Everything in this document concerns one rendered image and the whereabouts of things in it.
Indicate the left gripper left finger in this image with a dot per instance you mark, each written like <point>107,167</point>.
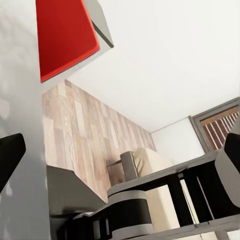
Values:
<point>12,150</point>

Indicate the desk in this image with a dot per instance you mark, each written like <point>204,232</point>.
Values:
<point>24,204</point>

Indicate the bed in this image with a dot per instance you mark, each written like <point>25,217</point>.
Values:
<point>144,161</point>

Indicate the swivel chair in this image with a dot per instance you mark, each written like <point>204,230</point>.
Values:
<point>66,36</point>

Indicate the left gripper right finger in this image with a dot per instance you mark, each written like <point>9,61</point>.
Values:
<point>232,148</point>

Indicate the fixed window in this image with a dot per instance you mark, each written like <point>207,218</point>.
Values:
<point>212,126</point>

